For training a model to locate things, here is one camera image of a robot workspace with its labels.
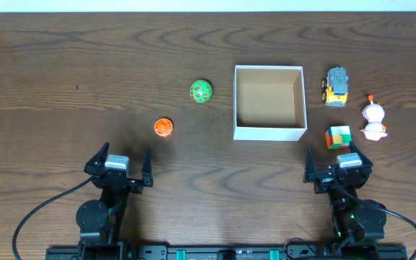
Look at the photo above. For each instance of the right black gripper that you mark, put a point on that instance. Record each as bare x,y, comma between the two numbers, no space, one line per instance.
324,183

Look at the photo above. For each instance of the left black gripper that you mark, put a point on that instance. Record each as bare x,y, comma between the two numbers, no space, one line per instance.
119,180

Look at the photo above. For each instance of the colourful puzzle cube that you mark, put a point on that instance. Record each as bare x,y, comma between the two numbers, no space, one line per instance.
338,137

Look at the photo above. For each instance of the pink white toy figure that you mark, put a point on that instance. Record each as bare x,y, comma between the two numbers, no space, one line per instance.
374,114

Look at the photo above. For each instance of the orange patterned ball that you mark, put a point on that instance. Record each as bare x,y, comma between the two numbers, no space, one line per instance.
163,127

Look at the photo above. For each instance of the grey yellow toy truck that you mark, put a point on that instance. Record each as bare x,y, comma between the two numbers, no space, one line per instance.
335,86

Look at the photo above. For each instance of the green number ball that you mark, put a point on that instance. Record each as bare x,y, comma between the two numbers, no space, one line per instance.
201,91

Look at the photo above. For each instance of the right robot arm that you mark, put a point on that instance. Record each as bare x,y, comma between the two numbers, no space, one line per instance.
359,224

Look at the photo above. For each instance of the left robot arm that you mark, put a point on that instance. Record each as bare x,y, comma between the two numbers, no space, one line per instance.
100,219

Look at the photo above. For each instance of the white cardboard box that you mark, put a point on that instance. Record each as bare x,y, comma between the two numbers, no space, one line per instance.
269,103

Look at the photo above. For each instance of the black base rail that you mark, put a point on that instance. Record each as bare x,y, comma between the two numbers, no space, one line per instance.
288,251

